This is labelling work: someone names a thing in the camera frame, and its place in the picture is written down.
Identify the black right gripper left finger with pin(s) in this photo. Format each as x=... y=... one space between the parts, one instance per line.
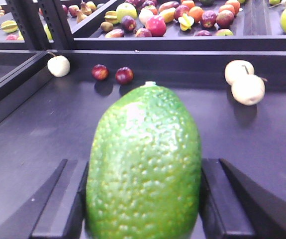
x=55 y=210

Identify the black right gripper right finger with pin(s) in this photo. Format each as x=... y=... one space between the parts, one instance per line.
x=233 y=206

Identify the green avocado front tray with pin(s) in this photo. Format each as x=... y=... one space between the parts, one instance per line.
x=144 y=169

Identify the black fruit display stand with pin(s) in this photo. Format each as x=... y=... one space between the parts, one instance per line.
x=219 y=115

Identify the pale pear middle lower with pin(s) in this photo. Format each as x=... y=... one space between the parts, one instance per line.
x=249 y=90

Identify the pale pear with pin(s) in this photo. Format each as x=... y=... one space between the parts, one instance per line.
x=249 y=90
x=58 y=66
x=237 y=68

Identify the pale pear middle upper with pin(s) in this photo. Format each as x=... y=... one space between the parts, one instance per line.
x=237 y=68

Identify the pale pear far left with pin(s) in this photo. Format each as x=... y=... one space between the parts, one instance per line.
x=58 y=66

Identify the dark red plum left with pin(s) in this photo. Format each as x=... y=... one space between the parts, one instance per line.
x=100 y=72

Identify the dark red plum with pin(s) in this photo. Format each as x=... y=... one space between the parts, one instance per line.
x=124 y=75
x=100 y=72

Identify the dark red plum right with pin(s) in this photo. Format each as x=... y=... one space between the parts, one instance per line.
x=124 y=75

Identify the yellow starfruit back tray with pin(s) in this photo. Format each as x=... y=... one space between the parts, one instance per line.
x=186 y=22

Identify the red apple back tray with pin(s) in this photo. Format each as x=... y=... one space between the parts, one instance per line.
x=156 y=25

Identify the large green apple left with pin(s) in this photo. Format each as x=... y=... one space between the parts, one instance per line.
x=125 y=9

